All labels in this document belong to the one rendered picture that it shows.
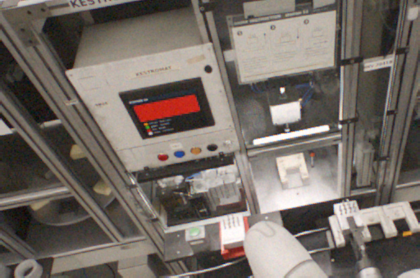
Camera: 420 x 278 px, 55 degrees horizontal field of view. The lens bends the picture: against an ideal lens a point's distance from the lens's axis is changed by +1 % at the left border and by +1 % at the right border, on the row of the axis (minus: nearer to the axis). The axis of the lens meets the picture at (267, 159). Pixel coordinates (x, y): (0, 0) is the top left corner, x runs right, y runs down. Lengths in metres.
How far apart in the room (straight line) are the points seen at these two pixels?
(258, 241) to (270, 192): 0.83
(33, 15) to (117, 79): 0.26
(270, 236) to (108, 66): 0.66
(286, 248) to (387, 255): 1.00
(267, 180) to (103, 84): 0.97
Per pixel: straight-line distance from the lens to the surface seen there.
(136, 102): 1.28
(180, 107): 1.28
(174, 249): 1.86
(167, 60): 1.21
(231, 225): 1.72
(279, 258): 1.06
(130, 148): 1.46
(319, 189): 1.90
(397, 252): 2.02
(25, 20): 1.22
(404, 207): 1.91
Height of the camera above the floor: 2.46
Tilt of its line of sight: 50 degrees down
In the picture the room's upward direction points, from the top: 11 degrees counter-clockwise
